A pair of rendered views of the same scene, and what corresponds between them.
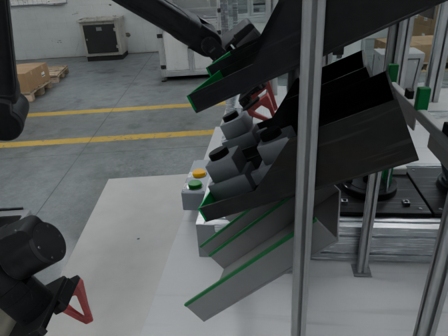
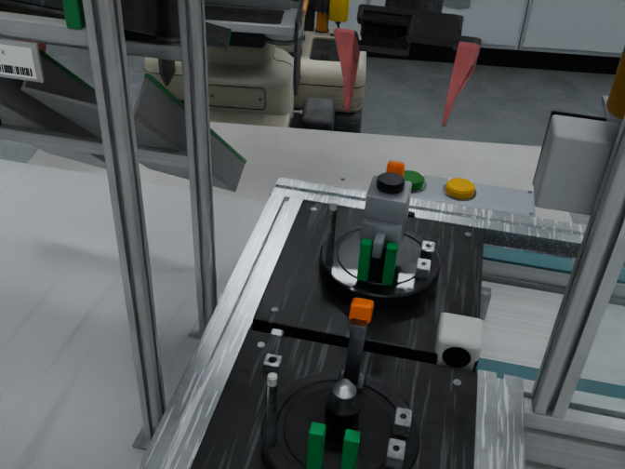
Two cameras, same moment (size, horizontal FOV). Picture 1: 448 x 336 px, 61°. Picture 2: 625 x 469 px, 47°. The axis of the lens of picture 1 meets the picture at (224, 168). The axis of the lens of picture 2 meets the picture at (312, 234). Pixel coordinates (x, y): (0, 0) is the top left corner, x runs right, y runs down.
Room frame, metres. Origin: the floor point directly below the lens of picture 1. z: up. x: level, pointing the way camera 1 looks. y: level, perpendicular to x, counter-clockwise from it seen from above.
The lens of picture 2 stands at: (0.85, -0.79, 1.50)
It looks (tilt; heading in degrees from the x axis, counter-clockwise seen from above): 36 degrees down; 92
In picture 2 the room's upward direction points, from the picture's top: 3 degrees clockwise
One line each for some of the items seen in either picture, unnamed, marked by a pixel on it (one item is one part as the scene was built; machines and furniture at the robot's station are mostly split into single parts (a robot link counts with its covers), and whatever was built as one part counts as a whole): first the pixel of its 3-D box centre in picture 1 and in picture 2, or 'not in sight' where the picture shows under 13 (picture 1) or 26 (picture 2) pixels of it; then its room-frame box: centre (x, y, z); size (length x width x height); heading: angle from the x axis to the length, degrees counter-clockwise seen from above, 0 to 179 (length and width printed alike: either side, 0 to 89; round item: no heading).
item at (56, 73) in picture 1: (28, 76); not in sight; (6.83, 3.34, 0.07); 1.20 x 0.82 x 0.14; 97
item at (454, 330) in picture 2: not in sight; (458, 341); (0.99, -0.24, 0.97); 0.05 x 0.05 x 0.04; 82
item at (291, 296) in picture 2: not in sight; (378, 275); (0.91, -0.13, 0.96); 0.24 x 0.24 x 0.02; 82
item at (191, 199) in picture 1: (200, 183); (456, 208); (1.02, 0.08, 0.93); 0.21 x 0.07 x 0.06; 172
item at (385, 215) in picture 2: not in sight; (386, 210); (0.91, -0.13, 1.06); 0.08 x 0.04 x 0.07; 80
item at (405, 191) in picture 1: (370, 173); (342, 412); (0.87, -0.38, 1.01); 0.24 x 0.24 x 0.13; 82
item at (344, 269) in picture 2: not in sight; (379, 262); (0.91, -0.13, 0.98); 0.14 x 0.14 x 0.02
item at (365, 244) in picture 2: not in sight; (365, 260); (0.89, -0.17, 1.01); 0.01 x 0.01 x 0.05; 82
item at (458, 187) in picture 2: (199, 174); (459, 190); (1.02, 0.08, 0.96); 0.04 x 0.04 x 0.02
